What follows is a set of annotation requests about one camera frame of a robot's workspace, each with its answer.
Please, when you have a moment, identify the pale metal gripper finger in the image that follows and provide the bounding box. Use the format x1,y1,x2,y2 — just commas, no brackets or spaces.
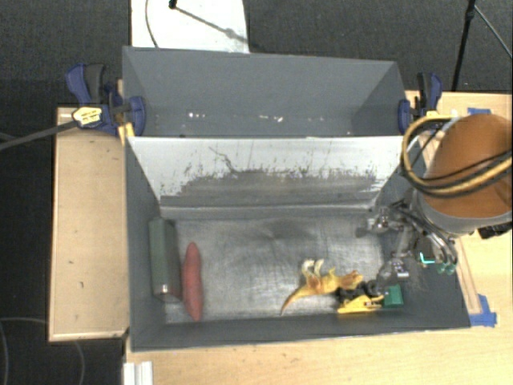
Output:
355,211,392,238
374,259,410,297

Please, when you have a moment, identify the dark green block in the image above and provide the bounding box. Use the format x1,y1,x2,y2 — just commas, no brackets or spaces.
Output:
382,284,405,309

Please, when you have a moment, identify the yellow and black clamp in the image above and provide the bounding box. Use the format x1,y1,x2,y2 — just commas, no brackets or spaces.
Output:
334,280,386,315

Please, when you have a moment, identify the yellow toy dinosaur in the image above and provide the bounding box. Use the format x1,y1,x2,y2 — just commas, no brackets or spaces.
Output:
280,258,365,317

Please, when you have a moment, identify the grey metal bin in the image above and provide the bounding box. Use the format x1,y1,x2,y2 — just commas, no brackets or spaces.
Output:
120,45,472,352

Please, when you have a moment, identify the red-brown sweet potato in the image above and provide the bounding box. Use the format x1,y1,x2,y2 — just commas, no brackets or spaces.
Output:
181,241,204,322

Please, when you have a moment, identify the dark green cylinder can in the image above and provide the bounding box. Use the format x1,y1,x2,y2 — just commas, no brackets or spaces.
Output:
148,217,184,304

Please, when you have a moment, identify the pale wood board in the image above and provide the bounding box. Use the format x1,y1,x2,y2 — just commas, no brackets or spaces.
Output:
47,106,131,342

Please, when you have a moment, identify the black cylinder on white bracket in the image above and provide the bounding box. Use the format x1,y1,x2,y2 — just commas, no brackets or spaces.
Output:
476,220,513,241

